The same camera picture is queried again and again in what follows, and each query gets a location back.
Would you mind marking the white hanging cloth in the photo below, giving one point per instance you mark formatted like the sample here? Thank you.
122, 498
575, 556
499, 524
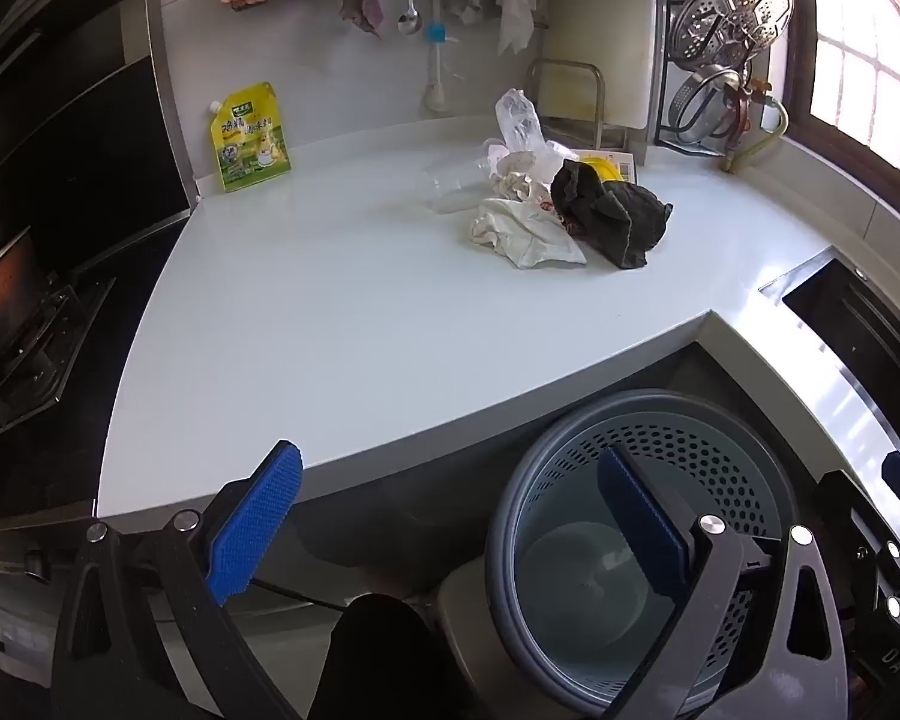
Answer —
515, 7

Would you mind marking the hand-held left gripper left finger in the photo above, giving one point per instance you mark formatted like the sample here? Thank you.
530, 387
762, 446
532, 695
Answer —
259, 521

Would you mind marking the perforated grey-blue waste basket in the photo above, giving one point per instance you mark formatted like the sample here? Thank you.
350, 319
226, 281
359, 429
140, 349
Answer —
570, 562

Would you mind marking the black cloth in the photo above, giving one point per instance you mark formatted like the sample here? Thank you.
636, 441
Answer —
607, 217

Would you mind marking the black gas stove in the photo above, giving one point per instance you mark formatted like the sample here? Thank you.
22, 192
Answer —
22, 345

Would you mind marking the white cutting board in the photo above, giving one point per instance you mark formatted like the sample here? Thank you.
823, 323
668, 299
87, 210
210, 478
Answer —
607, 22

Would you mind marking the steel pot lid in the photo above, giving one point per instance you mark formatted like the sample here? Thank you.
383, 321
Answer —
701, 105

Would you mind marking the steel sink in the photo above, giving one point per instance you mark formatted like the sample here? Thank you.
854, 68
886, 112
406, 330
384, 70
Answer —
847, 322

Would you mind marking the clear plastic bag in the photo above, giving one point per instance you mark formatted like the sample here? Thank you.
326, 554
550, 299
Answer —
521, 124

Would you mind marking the yellow-green spouted pouch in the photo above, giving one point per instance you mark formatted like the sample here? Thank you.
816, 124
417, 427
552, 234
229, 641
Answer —
251, 139

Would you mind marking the window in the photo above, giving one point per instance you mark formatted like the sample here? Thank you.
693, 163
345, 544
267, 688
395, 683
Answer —
862, 37

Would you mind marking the white brush with blue band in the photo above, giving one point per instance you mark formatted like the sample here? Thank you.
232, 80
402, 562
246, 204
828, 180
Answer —
436, 60

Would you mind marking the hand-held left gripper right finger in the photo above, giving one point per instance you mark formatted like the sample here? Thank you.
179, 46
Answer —
641, 517

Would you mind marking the yellow packet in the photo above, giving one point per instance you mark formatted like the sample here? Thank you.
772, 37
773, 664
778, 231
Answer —
604, 166

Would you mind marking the steel steamer plate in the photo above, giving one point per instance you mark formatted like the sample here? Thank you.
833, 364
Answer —
735, 15

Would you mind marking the steel cutting board stand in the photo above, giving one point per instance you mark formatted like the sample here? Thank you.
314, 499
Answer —
566, 69

